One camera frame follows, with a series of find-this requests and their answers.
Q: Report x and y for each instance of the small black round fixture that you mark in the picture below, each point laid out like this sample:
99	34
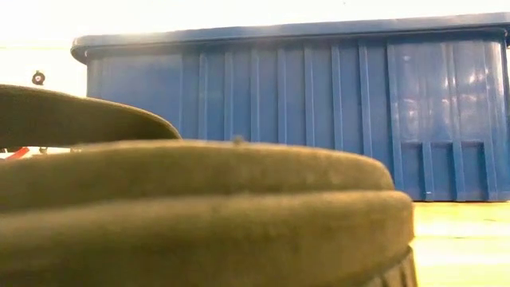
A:
38	77

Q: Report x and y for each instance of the small black slide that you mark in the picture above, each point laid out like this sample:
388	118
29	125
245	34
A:
199	231

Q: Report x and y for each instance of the blue plastic bin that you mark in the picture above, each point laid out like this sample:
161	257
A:
279	91

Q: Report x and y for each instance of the small red object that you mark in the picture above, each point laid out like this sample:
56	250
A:
18	153

